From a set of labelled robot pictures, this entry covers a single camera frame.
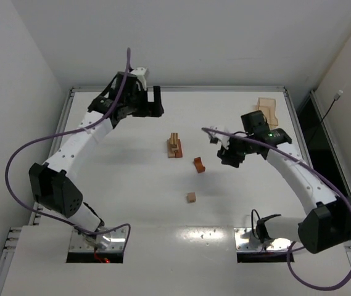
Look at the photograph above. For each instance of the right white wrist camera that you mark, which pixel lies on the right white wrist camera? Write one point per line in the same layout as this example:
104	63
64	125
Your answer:
216	138

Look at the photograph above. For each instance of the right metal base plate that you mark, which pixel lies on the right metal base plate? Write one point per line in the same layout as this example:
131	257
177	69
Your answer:
246	243

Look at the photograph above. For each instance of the reddish arch wood block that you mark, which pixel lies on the reddish arch wood block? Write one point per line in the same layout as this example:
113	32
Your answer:
199	165

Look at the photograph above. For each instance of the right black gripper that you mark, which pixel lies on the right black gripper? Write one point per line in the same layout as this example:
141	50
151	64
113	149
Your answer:
229	155

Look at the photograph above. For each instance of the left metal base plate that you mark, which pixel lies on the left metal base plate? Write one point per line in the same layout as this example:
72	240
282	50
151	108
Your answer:
112	242

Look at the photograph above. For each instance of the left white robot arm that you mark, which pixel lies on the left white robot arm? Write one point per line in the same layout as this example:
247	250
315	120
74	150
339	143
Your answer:
52	183

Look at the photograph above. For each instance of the light long wood block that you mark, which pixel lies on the light long wood block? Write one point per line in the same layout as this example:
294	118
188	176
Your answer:
170	152

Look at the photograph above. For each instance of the aluminium table frame rail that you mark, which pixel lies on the aluminium table frame rail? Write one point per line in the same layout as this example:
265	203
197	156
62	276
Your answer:
175	247

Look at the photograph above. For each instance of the small light wood cube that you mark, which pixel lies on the small light wood cube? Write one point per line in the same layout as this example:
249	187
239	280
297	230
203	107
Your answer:
191	197

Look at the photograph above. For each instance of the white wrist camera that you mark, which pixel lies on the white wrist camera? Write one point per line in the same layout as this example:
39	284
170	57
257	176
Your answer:
216	138
142	74

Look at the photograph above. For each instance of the clear amber plastic box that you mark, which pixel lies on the clear amber plastic box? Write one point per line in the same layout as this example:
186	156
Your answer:
268	108

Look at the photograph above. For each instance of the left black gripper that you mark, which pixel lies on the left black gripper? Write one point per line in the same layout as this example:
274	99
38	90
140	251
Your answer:
150	108

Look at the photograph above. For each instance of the reddish long wood block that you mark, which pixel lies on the reddish long wood block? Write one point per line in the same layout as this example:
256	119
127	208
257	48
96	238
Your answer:
179	152

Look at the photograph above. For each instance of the striped zebrawood block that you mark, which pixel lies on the striped zebrawood block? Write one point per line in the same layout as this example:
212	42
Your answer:
174	138

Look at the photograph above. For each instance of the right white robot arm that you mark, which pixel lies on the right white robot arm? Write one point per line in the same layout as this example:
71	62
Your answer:
328	218

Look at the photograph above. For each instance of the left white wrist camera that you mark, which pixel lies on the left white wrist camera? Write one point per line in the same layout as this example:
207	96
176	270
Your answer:
142	74

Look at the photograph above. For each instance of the metal base plate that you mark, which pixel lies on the metal base plate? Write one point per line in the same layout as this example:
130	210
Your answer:
112	242
246	243

